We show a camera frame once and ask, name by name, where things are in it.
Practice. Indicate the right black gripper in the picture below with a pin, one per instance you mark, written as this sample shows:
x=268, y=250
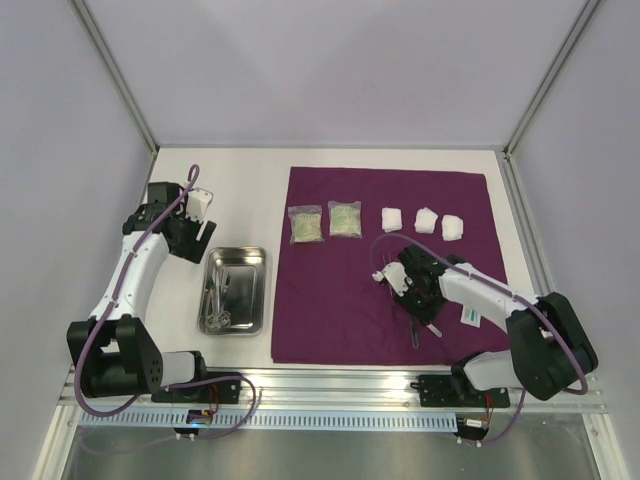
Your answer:
x=417, y=307

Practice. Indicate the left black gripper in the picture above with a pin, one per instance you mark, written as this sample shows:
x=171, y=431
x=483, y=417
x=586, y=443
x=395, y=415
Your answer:
x=194, y=249

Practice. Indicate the plain steel surgical scissors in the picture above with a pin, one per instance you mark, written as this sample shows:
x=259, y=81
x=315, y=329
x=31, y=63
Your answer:
x=215, y=314

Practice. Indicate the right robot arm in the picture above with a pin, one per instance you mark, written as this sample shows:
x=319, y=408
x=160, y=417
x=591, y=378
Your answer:
x=548, y=350

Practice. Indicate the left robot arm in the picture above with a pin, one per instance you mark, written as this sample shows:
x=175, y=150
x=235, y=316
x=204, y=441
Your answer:
x=112, y=351

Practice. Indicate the purple surgical drape cloth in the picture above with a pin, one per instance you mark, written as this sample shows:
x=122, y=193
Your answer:
x=328, y=310

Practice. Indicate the white green alcohol wipe packet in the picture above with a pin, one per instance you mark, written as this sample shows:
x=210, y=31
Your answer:
x=470, y=317

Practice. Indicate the middle white gauze pad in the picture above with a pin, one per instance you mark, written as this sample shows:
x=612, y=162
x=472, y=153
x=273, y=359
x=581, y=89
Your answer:
x=425, y=221

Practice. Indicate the white gauze pad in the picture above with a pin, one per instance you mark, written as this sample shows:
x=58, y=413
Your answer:
x=391, y=219
x=425, y=221
x=452, y=228

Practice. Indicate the right white gauze pad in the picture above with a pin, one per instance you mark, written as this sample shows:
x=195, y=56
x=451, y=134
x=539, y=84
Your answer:
x=452, y=228

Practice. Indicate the stainless steel instrument tray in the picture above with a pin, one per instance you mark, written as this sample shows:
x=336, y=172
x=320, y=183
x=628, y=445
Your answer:
x=246, y=267

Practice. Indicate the left white gauze pad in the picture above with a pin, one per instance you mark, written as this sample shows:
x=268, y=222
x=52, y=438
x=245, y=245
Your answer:
x=391, y=219

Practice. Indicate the right green gauze packet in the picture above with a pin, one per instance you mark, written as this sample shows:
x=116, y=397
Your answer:
x=345, y=219

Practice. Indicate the green gauze packet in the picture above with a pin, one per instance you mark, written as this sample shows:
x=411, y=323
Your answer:
x=306, y=224
x=345, y=219

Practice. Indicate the left green gauze packet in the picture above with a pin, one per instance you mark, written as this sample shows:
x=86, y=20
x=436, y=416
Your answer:
x=306, y=224

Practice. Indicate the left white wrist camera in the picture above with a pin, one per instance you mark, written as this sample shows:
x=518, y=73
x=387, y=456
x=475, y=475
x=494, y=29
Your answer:
x=197, y=203

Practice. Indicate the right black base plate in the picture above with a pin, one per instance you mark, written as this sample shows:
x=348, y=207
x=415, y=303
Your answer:
x=436, y=390

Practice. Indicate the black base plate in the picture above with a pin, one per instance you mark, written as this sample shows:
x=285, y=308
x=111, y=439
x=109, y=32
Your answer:
x=222, y=388
x=436, y=390

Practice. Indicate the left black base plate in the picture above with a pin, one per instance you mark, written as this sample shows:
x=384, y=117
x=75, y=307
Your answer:
x=222, y=388

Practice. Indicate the aluminium mounting rail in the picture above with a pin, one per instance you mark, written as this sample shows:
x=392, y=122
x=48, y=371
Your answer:
x=340, y=389

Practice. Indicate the white slotted cable duct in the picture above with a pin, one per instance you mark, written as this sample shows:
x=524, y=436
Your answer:
x=281, y=420

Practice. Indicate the right aluminium frame post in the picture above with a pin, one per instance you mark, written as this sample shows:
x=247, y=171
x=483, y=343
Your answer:
x=586, y=15

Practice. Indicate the aluminium frame post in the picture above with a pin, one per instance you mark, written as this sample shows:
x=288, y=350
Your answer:
x=98, y=40
x=586, y=15

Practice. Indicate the left aluminium frame post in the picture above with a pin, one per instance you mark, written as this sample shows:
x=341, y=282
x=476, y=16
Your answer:
x=98, y=40

